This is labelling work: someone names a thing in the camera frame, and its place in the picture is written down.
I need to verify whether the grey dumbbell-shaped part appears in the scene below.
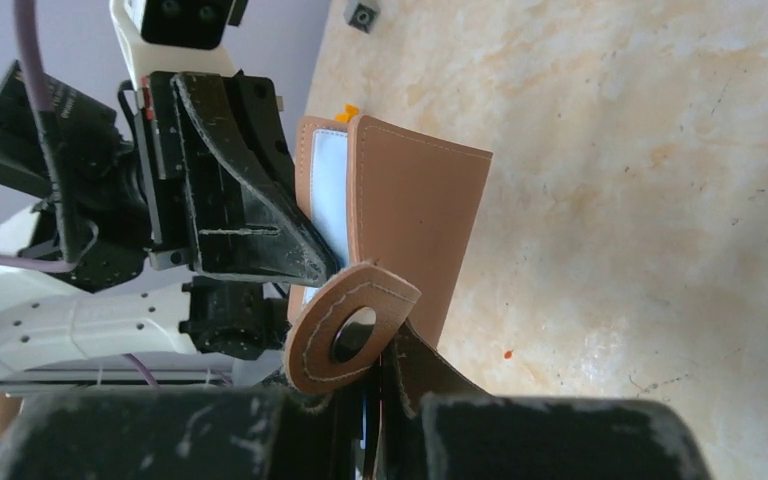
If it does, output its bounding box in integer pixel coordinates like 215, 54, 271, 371
343, 0, 380, 33

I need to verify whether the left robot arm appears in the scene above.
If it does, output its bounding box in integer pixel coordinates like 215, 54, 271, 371
0, 64, 338, 390

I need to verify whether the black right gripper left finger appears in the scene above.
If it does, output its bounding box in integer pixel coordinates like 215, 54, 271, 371
271, 371, 358, 479

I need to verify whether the brown leather card holder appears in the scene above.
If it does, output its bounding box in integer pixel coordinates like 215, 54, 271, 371
283, 115, 492, 394

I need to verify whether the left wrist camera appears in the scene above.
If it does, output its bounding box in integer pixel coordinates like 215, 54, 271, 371
108, 0, 248, 87

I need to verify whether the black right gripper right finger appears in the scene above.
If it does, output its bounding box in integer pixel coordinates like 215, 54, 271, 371
378, 322, 488, 479

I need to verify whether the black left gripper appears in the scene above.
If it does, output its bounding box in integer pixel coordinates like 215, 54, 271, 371
132, 72, 338, 287

